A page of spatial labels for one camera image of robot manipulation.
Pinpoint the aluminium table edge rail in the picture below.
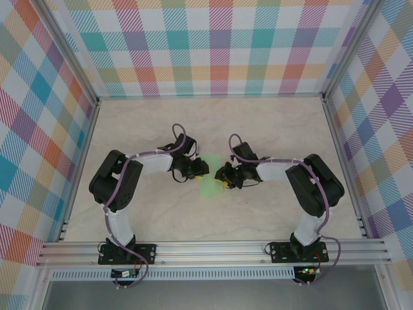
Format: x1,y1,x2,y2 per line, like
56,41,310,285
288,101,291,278
57,98,101,243
322,98,370,240

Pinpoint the grey slotted cable duct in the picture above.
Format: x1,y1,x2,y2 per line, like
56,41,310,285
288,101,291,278
50,266,296,281

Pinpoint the aluminium frame post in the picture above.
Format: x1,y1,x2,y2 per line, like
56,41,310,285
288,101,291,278
37,0,100,106
321,0,384,103

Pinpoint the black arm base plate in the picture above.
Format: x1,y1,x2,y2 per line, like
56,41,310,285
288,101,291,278
97,243,158,266
268,241,329,264

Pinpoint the light green paper sheet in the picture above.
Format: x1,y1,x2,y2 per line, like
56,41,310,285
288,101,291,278
197,154,226,199

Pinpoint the aluminium frame bar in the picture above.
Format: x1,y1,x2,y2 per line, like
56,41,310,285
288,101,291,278
376,263,399,310
30,267,52,310

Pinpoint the aluminium mounting rail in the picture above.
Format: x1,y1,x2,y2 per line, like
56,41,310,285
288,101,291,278
35,238,393,267

